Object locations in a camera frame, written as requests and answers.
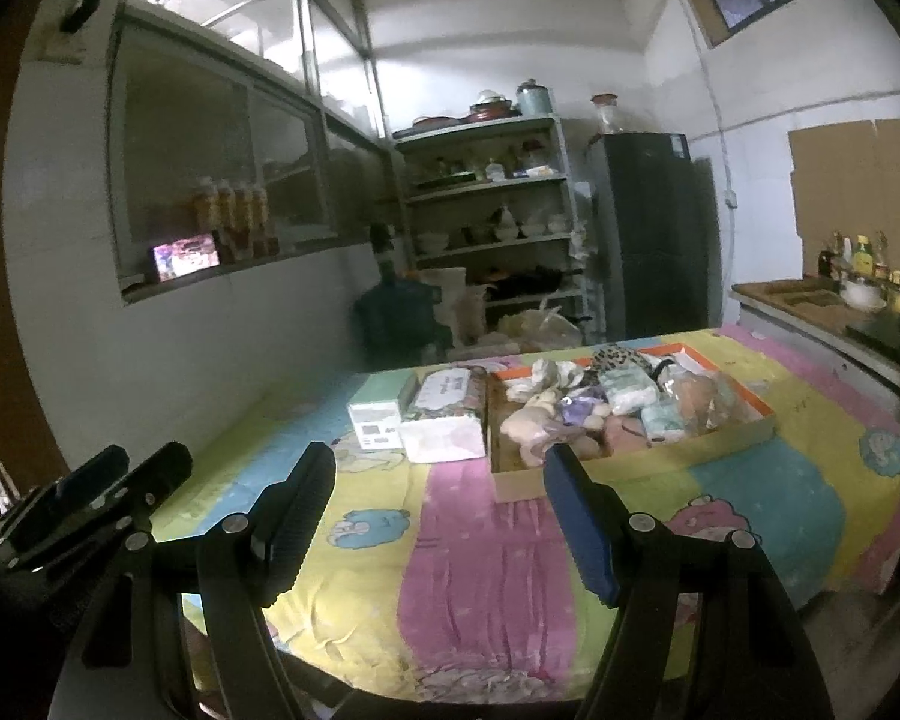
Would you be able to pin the white metal shelf rack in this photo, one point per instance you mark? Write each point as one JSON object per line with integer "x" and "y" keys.
{"x": 487, "y": 186}

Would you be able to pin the black wok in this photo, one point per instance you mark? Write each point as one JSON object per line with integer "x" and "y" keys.
{"x": 532, "y": 281}

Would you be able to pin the light blue enamel pot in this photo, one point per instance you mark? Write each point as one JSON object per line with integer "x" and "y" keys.
{"x": 535, "y": 99}

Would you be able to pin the glass jar with red lid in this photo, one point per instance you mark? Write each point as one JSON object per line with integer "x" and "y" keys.
{"x": 606, "y": 114}

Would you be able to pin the white plush toy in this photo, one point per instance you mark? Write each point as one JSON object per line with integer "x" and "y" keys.
{"x": 547, "y": 375}

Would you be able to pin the red pot with glass lid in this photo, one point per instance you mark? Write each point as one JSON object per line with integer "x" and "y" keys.
{"x": 492, "y": 106}

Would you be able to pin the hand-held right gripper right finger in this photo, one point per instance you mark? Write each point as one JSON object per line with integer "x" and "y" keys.
{"x": 585, "y": 532}

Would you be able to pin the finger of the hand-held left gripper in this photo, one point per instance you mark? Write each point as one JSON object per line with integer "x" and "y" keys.
{"x": 161, "y": 472}
{"x": 60, "y": 502}

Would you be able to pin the dark refrigerator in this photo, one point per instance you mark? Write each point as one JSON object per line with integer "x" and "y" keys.
{"x": 652, "y": 240}

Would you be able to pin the brown wooden door frame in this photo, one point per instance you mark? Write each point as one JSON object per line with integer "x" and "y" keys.
{"x": 15, "y": 277}

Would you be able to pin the leopard print cloth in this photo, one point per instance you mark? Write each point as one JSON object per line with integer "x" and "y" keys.
{"x": 619, "y": 358}

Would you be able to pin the white bowl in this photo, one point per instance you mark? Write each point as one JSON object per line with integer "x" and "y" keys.
{"x": 864, "y": 298}

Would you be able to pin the black counter stove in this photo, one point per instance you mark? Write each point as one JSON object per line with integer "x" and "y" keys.
{"x": 881, "y": 334}

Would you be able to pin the large blue water jug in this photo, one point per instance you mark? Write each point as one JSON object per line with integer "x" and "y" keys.
{"x": 394, "y": 315}

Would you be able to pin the glass sliding window cabinet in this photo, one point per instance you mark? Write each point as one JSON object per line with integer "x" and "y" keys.
{"x": 187, "y": 150}

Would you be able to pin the colourful cartoon tablecloth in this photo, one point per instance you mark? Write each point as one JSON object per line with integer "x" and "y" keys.
{"x": 465, "y": 540}

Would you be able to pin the floral tissue pack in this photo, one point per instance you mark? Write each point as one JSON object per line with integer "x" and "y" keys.
{"x": 442, "y": 397}

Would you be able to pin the pile of plastic bags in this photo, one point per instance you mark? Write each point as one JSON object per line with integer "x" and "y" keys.
{"x": 540, "y": 326}

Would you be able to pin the wooden kitchen counter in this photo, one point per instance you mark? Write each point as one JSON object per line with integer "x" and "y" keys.
{"x": 780, "y": 292}

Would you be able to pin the cardboard sheet on wall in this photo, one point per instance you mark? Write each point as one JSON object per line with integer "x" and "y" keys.
{"x": 855, "y": 195}

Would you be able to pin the clear plastic bag with fabric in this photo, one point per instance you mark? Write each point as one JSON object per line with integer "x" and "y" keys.
{"x": 709, "y": 405}

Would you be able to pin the cardboard box with orange rim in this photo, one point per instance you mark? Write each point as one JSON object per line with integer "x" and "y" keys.
{"x": 645, "y": 465}

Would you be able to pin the row of condiment bottles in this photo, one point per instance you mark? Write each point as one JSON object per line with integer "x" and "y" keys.
{"x": 862, "y": 259}

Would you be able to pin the phone with lit screen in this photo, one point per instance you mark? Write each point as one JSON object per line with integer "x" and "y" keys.
{"x": 187, "y": 255}

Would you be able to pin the stack of white bowls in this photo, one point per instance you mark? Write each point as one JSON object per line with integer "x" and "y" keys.
{"x": 432, "y": 244}

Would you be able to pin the mint green tissue box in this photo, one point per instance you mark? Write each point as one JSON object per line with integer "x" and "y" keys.
{"x": 375, "y": 420}

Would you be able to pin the black water jug pump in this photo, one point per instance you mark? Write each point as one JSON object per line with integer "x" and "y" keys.
{"x": 384, "y": 249}

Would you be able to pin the white sack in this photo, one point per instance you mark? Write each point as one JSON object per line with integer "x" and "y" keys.
{"x": 457, "y": 307}

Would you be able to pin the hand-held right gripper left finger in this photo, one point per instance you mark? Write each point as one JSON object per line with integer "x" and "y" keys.
{"x": 300, "y": 525}

